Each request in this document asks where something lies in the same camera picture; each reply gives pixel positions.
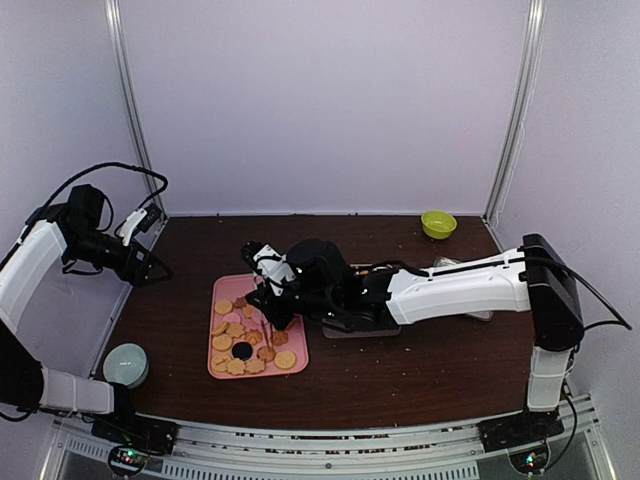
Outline metal serving tongs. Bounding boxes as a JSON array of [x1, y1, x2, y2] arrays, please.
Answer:
[[260, 313, 273, 348]]

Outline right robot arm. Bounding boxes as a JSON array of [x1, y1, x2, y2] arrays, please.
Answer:
[[241, 234, 585, 442]]

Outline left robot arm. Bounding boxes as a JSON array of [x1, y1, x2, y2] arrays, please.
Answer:
[[1, 213, 173, 444]]

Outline white divided cookie tin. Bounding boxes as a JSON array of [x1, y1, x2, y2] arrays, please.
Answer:
[[322, 322, 401, 339]]

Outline round tan cookie bottom right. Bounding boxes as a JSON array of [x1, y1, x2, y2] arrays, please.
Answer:
[[273, 350, 297, 370]]

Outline pink plastic tray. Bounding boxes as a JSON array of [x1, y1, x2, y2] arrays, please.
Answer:
[[207, 274, 309, 380]]

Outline black sandwich cookie lower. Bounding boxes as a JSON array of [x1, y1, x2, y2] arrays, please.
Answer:
[[231, 341, 253, 361]]

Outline flower shaped tan cookie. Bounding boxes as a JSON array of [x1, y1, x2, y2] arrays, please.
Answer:
[[246, 358, 266, 375]]

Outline green plastic bowl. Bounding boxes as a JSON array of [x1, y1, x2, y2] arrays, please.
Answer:
[[421, 211, 458, 240]]

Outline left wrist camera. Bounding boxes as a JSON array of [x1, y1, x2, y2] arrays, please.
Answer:
[[115, 204, 162, 247]]

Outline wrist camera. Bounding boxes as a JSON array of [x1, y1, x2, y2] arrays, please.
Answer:
[[115, 204, 162, 247], [240, 241, 296, 296]]

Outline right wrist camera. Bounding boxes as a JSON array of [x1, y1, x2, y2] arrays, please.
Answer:
[[240, 241, 296, 296]]

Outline left frame post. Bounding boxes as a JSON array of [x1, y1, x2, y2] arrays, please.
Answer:
[[104, 0, 154, 173]]

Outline frame post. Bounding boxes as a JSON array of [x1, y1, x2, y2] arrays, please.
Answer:
[[484, 0, 547, 228], [104, 0, 154, 173]]

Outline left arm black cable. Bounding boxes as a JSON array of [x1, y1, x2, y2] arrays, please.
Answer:
[[29, 160, 169, 231]]

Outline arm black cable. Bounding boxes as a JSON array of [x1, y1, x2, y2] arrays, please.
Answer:
[[29, 160, 169, 231], [544, 254, 634, 332]]

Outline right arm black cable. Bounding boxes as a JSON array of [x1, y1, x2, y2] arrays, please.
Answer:
[[544, 254, 634, 332]]

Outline right frame post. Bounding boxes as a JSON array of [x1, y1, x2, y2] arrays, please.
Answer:
[[484, 0, 547, 228]]

